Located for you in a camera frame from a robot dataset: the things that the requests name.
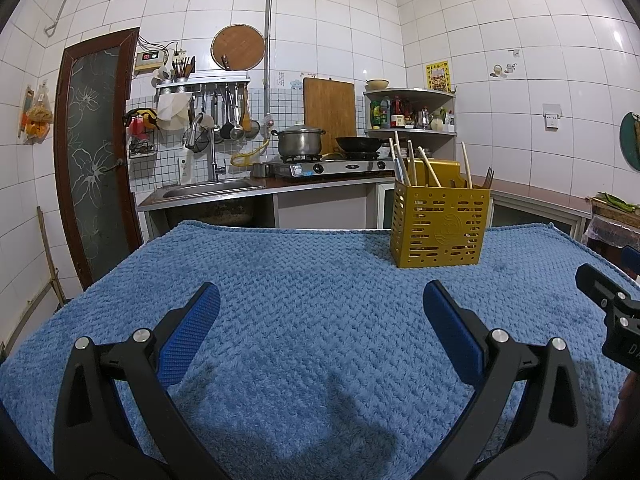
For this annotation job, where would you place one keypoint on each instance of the yellow slotted utensil holder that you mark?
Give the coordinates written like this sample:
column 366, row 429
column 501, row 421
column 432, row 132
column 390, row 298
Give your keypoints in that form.
column 440, row 230

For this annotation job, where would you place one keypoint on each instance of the red yellow gloves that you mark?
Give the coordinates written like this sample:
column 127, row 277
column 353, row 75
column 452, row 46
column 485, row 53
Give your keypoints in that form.
column 142, row 120

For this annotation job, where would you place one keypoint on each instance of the beige bowl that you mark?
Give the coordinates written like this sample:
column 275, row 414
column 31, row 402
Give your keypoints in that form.
column 377, row 83

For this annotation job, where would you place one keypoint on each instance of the clear plastic sheet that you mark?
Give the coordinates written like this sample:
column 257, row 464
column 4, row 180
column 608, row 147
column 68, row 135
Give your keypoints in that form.
column 607, row 227

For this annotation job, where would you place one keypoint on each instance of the row of hanging kitchen utensils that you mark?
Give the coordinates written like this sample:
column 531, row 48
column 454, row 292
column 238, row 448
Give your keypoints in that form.
column 235, row 120

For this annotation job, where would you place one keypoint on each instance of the cup of kitchen tools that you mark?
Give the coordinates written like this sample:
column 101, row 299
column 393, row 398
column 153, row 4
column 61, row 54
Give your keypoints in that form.
column 181, row 72

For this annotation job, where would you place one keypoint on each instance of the white hanging cloth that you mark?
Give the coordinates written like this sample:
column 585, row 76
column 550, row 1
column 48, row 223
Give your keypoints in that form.
column 172, row 110

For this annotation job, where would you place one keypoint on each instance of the white wall socket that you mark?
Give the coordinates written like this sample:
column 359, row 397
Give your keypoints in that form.
column 552, row 120

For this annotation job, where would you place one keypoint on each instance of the white control box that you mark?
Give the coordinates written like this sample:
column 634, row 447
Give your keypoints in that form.
column 149, row 60

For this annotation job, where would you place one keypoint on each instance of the white soap bottle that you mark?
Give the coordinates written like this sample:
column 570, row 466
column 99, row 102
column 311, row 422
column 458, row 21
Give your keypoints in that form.
column 185, row 170

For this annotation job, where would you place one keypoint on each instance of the glass door base cabinet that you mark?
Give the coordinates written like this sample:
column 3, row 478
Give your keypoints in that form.
column 530, row 215

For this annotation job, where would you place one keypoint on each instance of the brown kitchen counter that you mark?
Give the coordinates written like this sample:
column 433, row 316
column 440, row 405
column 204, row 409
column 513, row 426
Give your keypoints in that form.
column 540, row 195

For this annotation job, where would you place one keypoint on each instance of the green vegetables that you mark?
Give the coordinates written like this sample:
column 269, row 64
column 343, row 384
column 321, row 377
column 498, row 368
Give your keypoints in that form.
column 620, row 202

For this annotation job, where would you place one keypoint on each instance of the metal corner shelf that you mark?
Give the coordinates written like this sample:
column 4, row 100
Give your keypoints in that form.
column 410, row 92

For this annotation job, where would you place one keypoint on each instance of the blue knitted blanket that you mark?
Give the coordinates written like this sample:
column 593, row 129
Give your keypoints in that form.
column 310, row 285

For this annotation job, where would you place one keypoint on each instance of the steel faucet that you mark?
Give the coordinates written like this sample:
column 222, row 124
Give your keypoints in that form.
column 215, row 160

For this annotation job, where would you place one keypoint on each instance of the person's right hand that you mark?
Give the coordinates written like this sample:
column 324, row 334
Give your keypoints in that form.
column 622, row 400

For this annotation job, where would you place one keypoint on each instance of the steel cooking pot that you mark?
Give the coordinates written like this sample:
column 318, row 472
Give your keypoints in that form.
column 298, row 142

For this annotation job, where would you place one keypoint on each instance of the metal utensil rack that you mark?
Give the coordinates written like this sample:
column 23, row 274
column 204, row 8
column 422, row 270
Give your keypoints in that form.
column 200, row 86

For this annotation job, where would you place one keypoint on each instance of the black wok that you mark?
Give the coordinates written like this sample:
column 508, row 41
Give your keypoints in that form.
column 357, row 144

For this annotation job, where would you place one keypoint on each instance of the steel gas stove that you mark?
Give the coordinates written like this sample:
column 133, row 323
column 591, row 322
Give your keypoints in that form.
column 330, row 167

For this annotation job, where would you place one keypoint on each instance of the yellow wall poster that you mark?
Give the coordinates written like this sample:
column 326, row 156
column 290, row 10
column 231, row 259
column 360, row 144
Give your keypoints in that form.
column 438, row 76

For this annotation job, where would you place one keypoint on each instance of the wooden stick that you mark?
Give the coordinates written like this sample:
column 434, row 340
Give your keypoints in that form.
column 47, row 240

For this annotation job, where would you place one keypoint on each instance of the round bamboo lid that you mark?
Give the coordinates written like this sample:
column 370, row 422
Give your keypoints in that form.
column 237, row 47

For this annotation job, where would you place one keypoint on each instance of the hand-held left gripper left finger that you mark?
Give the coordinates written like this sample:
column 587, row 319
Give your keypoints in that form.
column 192, row 335

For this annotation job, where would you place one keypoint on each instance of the green round cutting board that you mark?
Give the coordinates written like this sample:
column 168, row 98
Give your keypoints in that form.
column 631, row 145

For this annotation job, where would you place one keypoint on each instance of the wooden cutting board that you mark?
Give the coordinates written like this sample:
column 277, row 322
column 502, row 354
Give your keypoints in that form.
column 329, row 110

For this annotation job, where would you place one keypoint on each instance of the row of condiment bottles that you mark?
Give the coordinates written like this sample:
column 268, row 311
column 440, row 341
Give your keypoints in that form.
column 397, row 115

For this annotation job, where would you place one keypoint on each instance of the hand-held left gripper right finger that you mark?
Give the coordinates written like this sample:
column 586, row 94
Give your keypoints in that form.
column 452, row 335

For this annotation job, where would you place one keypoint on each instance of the steel sink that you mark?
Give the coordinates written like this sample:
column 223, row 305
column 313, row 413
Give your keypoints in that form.
column 200, row 190

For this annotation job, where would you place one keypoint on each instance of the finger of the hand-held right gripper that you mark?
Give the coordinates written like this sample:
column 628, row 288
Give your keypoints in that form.
column 631, row 260
column 600, row 285

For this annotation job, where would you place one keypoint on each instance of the wooden chopping block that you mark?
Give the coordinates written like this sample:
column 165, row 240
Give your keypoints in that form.
column 600, row 206

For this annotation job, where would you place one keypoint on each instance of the brown frosted glass door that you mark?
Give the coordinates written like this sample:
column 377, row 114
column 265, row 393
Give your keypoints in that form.
column 92, row 160

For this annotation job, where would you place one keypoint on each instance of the hanging orange plastic bags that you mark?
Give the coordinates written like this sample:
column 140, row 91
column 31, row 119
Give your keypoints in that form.
column 37, row 120

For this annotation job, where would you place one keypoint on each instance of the metal cup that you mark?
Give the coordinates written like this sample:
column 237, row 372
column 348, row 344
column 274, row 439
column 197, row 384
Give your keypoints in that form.
column 258, row 170

